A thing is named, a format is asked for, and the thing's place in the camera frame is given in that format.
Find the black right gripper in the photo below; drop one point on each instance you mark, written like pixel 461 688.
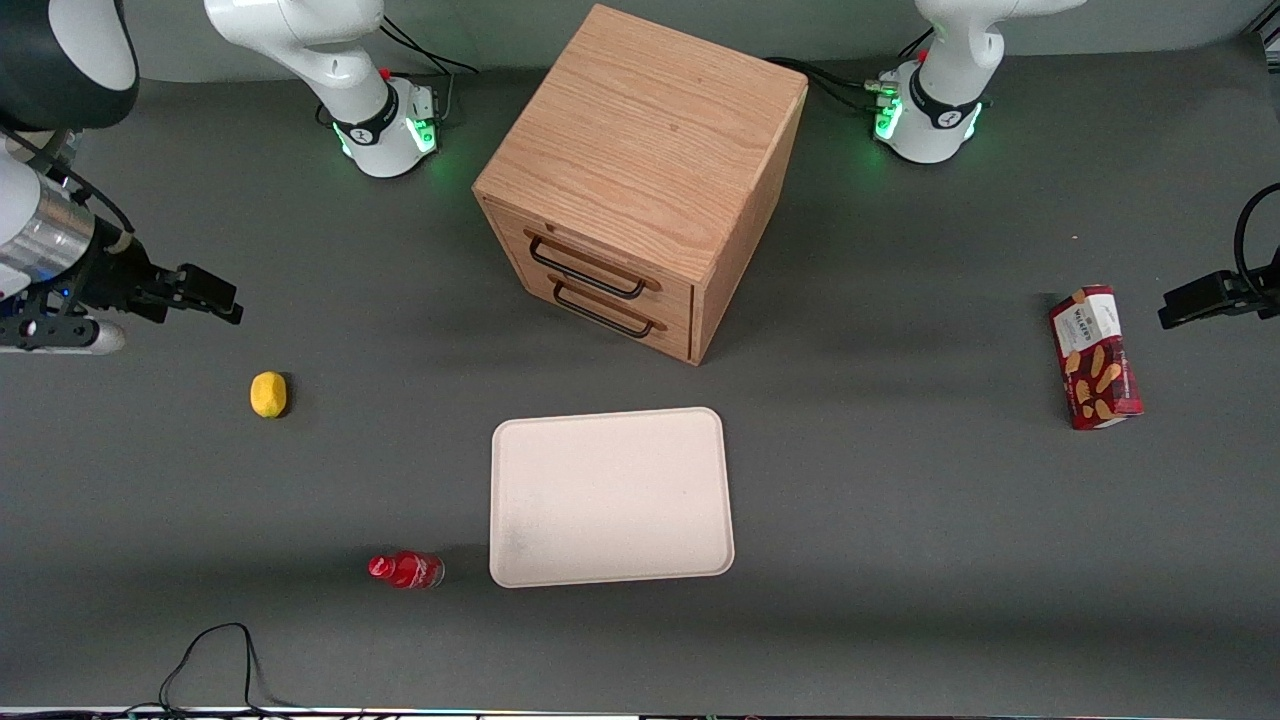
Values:
pixel 116 277

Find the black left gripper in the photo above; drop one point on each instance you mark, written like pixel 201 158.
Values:
pixel 1205 297

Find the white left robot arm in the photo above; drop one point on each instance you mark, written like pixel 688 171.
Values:
pixel 940 100

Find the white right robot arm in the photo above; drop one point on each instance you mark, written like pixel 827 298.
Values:
pixel 350 120

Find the beige plastic tray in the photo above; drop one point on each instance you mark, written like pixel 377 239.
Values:
pixel 610 495

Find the yellow lemon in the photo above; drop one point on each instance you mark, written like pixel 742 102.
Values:
pixel 268 394

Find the red shortbread cookie box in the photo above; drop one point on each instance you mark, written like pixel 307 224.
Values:
pixel 1095 355

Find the wooden drawer cabinet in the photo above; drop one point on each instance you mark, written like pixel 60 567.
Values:
pixel 640 130

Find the wooden drawer front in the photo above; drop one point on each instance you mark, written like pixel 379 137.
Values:
pixel 675 340
pixel 678 300

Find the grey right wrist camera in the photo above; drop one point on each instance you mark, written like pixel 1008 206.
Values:
pixel 100 337

